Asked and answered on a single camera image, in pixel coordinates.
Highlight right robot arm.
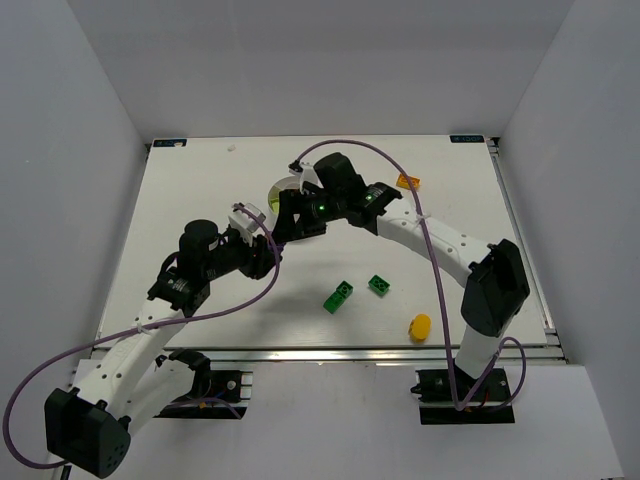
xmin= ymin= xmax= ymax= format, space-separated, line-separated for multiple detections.
xmin=272 ymin=153 xmax=530 ymax=380

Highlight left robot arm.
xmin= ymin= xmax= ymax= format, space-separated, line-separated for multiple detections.
xmin=44 ymin=205 xmax=281 ymax=479

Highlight white round divided container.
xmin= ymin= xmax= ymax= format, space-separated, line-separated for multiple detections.
xmin=267 ymin=176 xmax=300 ymax=215

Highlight green stacked lego bricks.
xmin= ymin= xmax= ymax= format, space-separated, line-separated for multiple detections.
xmin=323 ymin=281 xmax=353 ymax=314

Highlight dark green lego brick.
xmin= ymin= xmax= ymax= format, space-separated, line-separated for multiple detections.
xmin=368 ymin=275 xmax=390 ymax=297

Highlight orange lego brick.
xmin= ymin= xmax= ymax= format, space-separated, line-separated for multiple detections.
xmin=396 ymin=174 xmax=421 ymax=190

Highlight yellow round lego piece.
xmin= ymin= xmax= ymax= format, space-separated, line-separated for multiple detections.
xmin=408 ymin=314 xmax=432 ymax=343

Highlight left blue corner sticker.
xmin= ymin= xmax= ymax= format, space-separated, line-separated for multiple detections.
xmin=152 ymin=139 xmax=187 ymax=148

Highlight blue corner sticker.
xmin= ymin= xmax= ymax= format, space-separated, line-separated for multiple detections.
xmin=152 ymin=139 xmax=187 ymax=148
xmin=449 ymin=135 xmax=485 ymax=144

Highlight right blue corner sticker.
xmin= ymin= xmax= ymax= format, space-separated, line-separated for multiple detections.
xmin=449 ymin=135 xmax=485 ymax=144

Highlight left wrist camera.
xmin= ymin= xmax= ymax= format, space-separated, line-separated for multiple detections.
xmin=228 ymin=203 xmax=266 ymax=247

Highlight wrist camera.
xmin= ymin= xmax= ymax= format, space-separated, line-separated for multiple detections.
xmin=288 ymin=160 xmax=320 ymax=192
xmin=228 ymin=203 xmax=266 ymax=247

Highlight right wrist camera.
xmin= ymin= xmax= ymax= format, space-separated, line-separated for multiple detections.
xmin=288 ymin=160 xmax=320 ymax=192

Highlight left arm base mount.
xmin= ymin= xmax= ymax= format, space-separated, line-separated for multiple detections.
xmin=154 ymin=349 xmax=253 ymax=420

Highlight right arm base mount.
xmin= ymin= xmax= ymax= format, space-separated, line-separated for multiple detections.
xmin=410 ymin=368 xmax=515 ymax=426

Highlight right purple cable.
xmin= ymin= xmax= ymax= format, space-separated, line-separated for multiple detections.
xmin=288 ymin=140 xmax=527 ymax=414

